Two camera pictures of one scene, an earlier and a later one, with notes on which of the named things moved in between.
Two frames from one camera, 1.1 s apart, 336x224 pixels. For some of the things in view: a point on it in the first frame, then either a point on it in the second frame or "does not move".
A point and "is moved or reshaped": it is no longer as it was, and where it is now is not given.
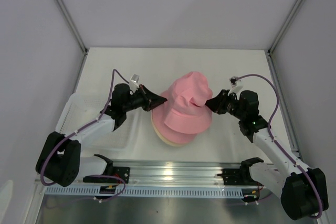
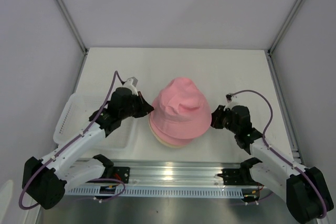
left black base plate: x=123 y=172 does not move
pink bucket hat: x=185 y=111 is moved or reshaped
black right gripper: x=217 y=104 → x=217 y=115
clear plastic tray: x=81 y=108 does not move
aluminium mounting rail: x=161 y=172 does not move
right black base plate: x=232 y=177 does not move
